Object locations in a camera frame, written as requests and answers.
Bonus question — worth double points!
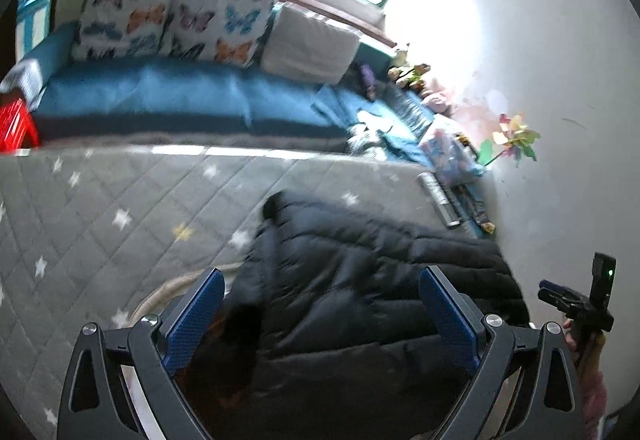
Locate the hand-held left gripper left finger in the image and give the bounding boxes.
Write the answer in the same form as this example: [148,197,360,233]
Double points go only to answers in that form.
[56,266,225,440]

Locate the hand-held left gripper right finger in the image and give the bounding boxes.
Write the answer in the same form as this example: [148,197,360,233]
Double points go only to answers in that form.
[419,265,586,440]

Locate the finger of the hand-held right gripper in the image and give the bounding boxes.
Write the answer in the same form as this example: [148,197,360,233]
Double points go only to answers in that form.
[538,280,577,309]

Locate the black down jacket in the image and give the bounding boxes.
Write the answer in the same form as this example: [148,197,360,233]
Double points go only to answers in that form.
[172,190,531,440]

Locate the person's right forearm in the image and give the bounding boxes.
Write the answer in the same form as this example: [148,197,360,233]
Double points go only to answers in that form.
[580,365,608,440]

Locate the person's right hand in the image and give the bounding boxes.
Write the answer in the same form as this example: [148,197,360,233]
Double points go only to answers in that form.
[562,317,603,373]

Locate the long black box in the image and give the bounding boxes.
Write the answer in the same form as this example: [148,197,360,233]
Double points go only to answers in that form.
[450,185,496,235]

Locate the grey star quilted mat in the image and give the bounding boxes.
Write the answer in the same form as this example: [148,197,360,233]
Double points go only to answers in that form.
[0,142,481,440]

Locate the colourful pinwheel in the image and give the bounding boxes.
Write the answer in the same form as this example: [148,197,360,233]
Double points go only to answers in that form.
[480,112,543,168]

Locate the pastel printed package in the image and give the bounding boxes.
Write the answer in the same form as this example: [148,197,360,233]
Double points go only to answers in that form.
[419,125,486,185]

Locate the white patterned cloth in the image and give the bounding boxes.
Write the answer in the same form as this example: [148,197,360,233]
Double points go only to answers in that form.
[350,110,396,155]

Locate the striped blue cushion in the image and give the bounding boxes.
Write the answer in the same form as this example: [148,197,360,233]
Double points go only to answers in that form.
[400,94,433,141]

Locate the pink plush toy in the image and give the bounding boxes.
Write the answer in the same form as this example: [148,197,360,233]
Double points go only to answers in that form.
[422,77,453,113]

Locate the purple toy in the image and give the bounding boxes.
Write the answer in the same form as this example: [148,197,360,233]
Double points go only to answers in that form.
[357,64,378,100]

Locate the red plastic basket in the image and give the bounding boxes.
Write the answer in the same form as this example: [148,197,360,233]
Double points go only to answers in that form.
[0,98,41,154]

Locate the folded grey white cloth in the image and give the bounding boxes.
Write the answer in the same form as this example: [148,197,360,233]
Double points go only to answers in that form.
[0,57,46,111]

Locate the white pillow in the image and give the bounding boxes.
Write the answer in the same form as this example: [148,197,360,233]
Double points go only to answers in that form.
[260,2,362,85]

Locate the blue cabinet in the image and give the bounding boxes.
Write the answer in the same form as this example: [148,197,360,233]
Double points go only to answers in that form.
[14,0,56,63]

